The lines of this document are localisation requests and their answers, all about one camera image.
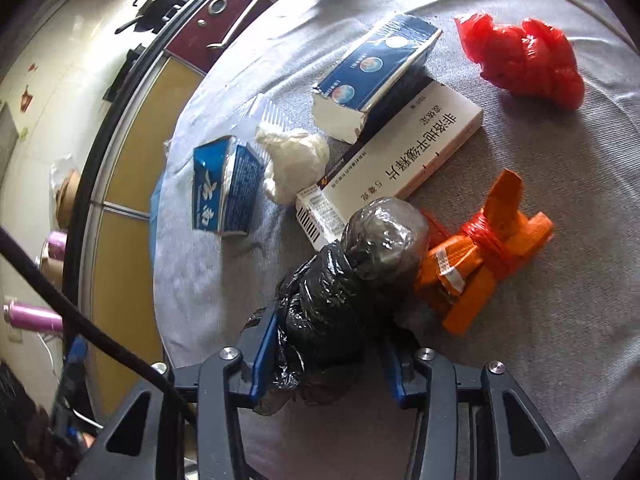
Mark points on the blue under cloth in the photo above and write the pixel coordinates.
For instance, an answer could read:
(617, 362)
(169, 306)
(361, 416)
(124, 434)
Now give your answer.
(154, 210)

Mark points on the white plastic bag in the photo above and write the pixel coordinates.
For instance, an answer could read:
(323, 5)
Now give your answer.
(292, 160)

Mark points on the large torn blue white carton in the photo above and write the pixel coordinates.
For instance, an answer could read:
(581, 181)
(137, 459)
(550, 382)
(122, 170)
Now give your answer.
(370, 70)

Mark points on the red plastic bag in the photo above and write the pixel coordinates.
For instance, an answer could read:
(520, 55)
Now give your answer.
(530, 60)

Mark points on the black kitchen countertop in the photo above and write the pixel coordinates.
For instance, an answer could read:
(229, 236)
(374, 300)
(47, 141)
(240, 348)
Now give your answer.
(145, 57)

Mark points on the brown tape roll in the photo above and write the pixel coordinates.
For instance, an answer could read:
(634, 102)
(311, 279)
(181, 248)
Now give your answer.
(67, 200)

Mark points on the clear plastic container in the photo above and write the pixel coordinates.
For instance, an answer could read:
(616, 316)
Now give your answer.
(267, 110)

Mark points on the small torn blue pack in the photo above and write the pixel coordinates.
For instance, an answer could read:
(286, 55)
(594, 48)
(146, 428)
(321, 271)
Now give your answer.
(235, 190)

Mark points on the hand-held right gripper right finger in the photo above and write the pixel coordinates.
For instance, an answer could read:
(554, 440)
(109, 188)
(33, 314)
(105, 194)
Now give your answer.
(392, 377)

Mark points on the white medicine box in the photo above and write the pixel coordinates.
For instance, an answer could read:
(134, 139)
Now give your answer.
(415, 145)

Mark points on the yellow kitchen cabinets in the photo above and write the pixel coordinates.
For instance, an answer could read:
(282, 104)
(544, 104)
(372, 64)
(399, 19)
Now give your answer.
(130, 160)

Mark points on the grey plastic bag ball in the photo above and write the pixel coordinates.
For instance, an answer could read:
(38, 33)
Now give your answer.
(385, 245)

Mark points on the grey tablecloth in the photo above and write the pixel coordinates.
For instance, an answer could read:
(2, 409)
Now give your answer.
(550, 310)

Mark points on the pink thread spool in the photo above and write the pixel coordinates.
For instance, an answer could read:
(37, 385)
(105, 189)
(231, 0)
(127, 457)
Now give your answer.
(56, 245)
(35, 316)

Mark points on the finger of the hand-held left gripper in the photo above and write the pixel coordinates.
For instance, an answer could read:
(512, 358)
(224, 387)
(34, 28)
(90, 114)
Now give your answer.
(75, 355)

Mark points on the black plastic bag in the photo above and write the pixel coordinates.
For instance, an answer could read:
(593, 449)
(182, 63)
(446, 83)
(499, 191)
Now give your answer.
(320, 310)

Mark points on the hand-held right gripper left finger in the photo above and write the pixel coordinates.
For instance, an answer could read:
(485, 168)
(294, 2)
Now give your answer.
(263, 355)

